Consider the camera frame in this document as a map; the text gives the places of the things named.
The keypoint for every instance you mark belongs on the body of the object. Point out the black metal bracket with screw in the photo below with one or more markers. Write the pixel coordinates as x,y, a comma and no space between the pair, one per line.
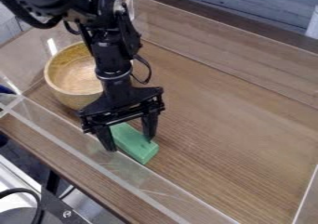
56,212

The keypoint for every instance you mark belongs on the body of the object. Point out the green rectangular block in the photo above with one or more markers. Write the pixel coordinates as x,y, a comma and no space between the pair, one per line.
131,142

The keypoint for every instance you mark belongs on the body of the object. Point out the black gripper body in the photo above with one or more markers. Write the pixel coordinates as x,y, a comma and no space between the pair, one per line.
121,102

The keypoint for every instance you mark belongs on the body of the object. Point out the brown wooden bowl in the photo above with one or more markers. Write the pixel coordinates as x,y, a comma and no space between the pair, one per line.
69,77

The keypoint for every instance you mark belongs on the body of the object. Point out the clear acrylic front barrier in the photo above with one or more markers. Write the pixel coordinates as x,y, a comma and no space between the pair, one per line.
161,192

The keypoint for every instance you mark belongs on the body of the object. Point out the clear acrylic corner bracket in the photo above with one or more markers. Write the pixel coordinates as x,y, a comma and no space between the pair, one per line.
129,7

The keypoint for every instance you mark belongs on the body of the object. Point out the black table leg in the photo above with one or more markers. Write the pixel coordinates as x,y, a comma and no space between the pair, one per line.
52,182

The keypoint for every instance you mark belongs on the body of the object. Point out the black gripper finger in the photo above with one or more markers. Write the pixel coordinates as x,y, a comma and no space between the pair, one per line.
105,138
149,124

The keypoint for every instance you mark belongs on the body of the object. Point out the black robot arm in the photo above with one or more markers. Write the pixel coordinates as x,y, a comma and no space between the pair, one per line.
101,22

